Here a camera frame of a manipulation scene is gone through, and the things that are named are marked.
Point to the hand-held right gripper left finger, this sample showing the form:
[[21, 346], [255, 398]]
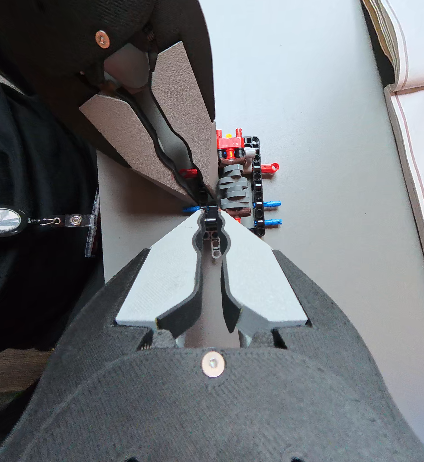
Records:
[[161, 285]]

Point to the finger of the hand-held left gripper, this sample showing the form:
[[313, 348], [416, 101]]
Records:
[[183, 101], [121, 126]]

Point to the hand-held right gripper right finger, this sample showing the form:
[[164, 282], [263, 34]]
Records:
[[262, 285]]

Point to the small black lego connector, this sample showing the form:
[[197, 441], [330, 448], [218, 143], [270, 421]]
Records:
[[210, 223]]

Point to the lego engine frame assembly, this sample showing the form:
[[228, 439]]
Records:
[[237, 180]]

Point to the person's torso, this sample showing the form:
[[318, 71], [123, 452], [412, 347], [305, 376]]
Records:
[[35, 162]]

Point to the black badge reel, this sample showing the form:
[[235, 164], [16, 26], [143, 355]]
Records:
[[1, 221], [89, 220]]

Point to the white instruction booklet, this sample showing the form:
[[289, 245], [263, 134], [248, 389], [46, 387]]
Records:
[[421, 126]]

